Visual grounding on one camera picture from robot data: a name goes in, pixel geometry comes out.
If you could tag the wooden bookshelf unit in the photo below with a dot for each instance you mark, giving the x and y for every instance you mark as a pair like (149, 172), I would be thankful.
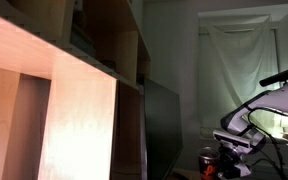
(63, 66)

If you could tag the black can with orange logo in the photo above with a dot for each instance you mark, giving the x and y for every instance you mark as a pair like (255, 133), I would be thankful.
(208, 159)

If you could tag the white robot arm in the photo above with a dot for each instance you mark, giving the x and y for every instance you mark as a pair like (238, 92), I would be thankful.
(241, 137)

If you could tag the black computer monitor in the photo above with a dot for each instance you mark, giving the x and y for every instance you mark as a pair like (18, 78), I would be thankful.
(163, 129)

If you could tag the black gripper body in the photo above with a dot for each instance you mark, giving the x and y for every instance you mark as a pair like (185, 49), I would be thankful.
(230, 164)

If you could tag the black camera bar on mount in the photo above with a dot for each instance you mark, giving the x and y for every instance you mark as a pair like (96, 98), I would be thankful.
(280, 77)

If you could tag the white hanging curtain cloth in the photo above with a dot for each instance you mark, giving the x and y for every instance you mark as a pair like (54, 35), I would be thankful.
(245, 58)

